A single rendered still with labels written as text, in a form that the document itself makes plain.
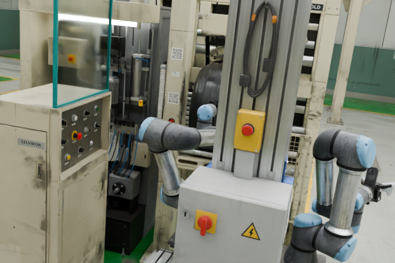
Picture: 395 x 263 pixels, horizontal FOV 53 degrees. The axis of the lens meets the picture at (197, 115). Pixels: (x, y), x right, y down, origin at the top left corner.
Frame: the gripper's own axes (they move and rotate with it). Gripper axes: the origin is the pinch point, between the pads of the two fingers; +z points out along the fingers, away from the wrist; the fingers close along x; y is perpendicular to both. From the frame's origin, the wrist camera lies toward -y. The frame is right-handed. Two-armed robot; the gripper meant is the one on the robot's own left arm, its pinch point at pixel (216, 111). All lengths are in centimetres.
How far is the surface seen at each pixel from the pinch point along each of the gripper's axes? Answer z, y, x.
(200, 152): 18.2, -30.1, 10.1
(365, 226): 161, -104, -127
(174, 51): 18, 32, 35
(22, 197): -56, -52, 83
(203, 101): 2.3, 4.3, 9.1
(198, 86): 6.0, 12.7, 14.0
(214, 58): 58, 32, 16
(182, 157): 16.7, -34.4, 21.0
